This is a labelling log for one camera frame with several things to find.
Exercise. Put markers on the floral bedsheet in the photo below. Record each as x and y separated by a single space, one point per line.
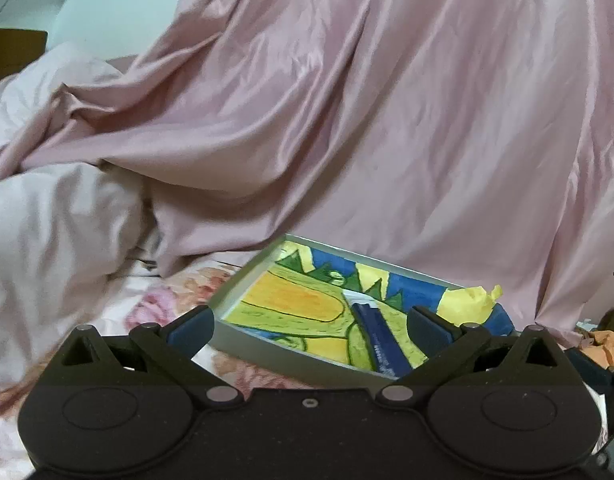
152 305

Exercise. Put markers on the pink satin blanket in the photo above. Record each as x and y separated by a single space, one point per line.
367 110

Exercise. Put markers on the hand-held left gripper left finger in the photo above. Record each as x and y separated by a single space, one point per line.
189 332

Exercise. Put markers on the white duvet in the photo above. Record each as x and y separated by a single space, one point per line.
52 240

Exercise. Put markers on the dark blue snack packet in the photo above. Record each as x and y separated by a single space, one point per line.
382 340

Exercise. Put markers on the crumpled yellow wrapper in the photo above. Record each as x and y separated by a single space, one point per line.
469 304

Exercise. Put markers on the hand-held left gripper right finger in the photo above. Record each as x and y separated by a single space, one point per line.
423 329

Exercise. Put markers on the white box with colourful lining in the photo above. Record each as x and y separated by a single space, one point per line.
267 350

